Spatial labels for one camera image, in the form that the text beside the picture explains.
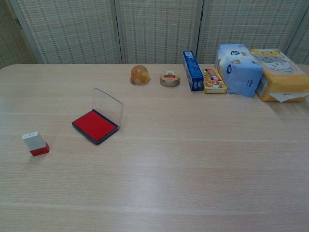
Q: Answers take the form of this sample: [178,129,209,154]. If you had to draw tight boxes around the small red stamp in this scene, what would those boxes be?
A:
[22,131,50,157]

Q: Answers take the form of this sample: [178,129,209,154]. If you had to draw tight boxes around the red ink pad clear lid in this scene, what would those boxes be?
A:
[71,87,124,145]

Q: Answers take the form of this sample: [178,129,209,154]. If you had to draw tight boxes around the round tin red label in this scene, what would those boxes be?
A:
[159,70,181,87]

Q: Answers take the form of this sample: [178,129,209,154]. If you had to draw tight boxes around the long blue box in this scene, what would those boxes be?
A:
[182,50,204,92]

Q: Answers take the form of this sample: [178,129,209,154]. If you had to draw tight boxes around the yellow snack box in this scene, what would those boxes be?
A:
[201,68,228,94]

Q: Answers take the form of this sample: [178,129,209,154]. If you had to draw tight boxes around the light blue tissue pack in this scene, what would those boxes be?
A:
[214,43,263,98]

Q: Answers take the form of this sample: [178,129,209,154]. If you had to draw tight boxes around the woven folding screen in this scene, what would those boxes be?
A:
[0,0,309,71]

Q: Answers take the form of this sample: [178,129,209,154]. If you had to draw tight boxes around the yellow cat tissue pack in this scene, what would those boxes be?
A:
[250,48,309,103]

